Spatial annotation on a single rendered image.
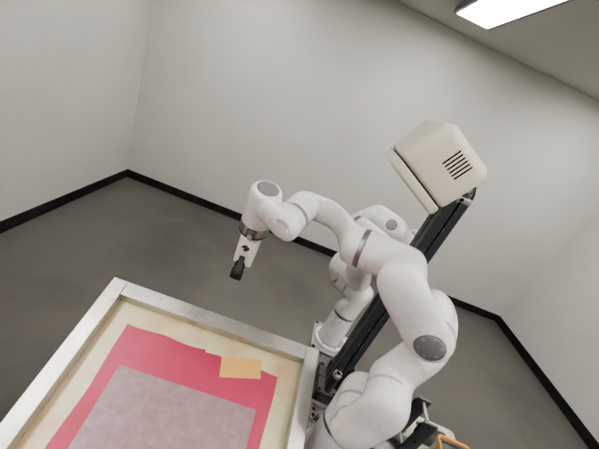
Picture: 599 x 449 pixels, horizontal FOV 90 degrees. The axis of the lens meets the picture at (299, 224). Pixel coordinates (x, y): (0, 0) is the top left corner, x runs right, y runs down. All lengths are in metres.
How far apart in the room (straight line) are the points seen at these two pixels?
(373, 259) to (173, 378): 0.55
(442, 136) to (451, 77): 3.34
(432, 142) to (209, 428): 0.78
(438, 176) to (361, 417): 0.51
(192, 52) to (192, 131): 0.87
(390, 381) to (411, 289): 0.23
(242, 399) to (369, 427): 0.31
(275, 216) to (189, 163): 3.64
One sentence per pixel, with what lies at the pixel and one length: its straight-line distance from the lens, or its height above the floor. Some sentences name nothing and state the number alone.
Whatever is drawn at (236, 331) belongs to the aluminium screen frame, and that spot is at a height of 1.37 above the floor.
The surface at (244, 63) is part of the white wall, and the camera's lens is 3.86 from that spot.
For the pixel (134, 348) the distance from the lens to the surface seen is 0.88.
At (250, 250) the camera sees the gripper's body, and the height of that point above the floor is 1.60.
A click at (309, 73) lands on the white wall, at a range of 3.76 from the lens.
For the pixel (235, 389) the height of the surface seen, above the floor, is 1.29.
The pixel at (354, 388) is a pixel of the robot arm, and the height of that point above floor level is 1.44.
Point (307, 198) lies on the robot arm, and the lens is 0.68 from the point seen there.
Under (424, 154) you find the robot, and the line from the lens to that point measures 0.66.
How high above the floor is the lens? 1.99
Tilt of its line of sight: 24 degrees down
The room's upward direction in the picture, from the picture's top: 24 degrees clockwise
